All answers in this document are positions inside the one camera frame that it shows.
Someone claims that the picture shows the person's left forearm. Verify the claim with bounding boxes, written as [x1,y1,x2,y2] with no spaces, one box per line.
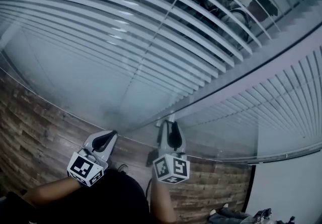
[22,176,82,209]

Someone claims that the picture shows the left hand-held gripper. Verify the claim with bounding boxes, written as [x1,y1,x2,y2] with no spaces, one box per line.
[66,129,119,188]

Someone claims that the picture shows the black gripper-mounted box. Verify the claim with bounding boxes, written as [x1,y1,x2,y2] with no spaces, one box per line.
[147,149,159,168]

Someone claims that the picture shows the white window blinds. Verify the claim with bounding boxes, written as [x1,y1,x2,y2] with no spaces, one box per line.
[0,0,322,132]
[176,46,322,165]

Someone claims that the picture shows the white window frame mullion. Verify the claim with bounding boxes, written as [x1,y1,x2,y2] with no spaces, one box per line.
[125,23,322,133]

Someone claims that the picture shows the person's black clothing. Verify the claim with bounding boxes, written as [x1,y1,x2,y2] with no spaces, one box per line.
[0,168,152,224]

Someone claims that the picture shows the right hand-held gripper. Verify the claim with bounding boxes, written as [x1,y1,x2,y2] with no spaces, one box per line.
[152,119,190,185]

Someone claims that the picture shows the black office chair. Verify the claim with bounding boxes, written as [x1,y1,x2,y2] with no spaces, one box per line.
[248,0,279,22]

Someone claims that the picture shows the person's right forearm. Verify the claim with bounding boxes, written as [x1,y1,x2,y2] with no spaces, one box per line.
[150,180,177,224]

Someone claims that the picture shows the black floor cable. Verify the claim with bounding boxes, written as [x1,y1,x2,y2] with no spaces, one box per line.
[145,177,152,200]

